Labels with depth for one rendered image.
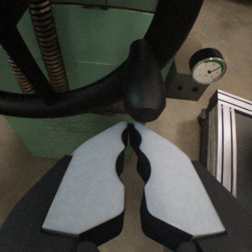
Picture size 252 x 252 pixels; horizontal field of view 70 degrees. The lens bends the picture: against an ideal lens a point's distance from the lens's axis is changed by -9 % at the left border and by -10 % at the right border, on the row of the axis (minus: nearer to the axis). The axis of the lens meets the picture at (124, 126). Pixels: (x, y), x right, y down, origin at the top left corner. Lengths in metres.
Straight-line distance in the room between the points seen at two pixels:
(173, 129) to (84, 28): 0.81
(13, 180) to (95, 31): 0.76
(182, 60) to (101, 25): 0.17
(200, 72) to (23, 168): 0.82
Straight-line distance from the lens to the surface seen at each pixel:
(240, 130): 0.99
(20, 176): 0.96
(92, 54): 0.40
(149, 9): 0.34
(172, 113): 1.13
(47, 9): 0.22
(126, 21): 0.35
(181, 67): 0.40
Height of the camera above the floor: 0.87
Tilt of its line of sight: 60 degrees down
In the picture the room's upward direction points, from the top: 16 degrees clockwise
